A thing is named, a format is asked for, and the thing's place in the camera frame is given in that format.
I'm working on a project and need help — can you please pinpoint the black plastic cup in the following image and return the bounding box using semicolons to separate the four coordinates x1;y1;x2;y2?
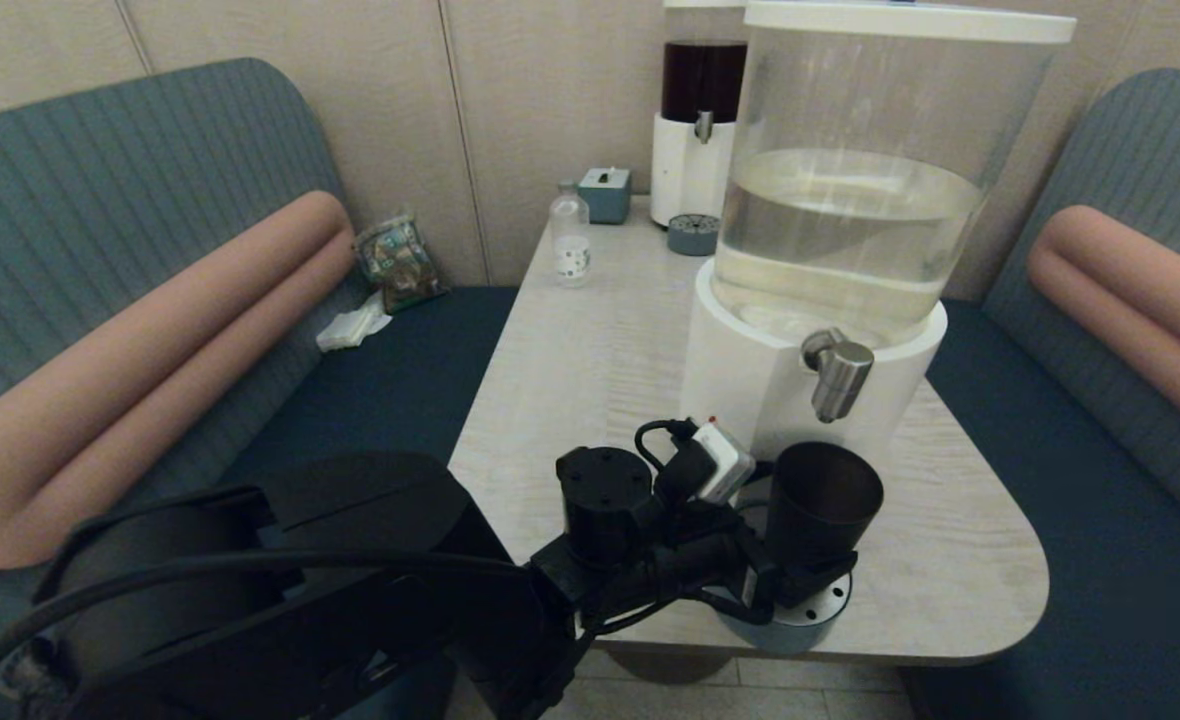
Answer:
765;442;885;583

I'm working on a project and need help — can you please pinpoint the round metal drip tray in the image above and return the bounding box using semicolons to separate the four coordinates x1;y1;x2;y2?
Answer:
715;498;853;656

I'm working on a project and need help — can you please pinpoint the large clear water dispenser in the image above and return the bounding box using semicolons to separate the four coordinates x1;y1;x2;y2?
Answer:
678;0;1078;523

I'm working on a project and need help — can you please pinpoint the large steel dispenser tap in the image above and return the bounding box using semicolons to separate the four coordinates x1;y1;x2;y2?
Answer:
801;328;876;424

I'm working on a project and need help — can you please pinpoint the small blue drip tray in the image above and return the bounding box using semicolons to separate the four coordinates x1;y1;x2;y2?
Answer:
667;213;722;257

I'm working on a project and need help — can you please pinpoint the teal upholstered bench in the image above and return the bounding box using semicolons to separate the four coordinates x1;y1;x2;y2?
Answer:
0;56;521;720
900;68;1180;720

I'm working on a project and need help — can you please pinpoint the clear plastic bottle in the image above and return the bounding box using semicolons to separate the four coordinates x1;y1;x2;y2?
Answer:
549;180;592;288

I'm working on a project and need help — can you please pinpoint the small dark drink dispenser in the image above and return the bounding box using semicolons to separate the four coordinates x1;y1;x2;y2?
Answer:
649;0;751;229

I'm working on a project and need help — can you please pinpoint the blue-grey tissue box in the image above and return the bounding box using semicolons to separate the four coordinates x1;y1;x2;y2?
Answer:
579;166;633;225

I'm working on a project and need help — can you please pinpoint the printed snack bag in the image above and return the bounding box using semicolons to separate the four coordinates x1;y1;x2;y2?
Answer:
353;210;448;314

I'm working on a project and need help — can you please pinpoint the white crumpled tissue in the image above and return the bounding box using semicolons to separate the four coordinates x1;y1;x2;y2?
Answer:
315;290;394;352

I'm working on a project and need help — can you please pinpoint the large white dispenser lid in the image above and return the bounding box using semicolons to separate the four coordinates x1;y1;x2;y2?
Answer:
743;0;1078;45

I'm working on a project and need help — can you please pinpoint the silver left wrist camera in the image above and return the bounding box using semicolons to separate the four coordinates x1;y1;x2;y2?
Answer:
690;422;757;504

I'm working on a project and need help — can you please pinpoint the black left camera cable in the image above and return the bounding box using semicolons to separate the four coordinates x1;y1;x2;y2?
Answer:
634;419;697;477

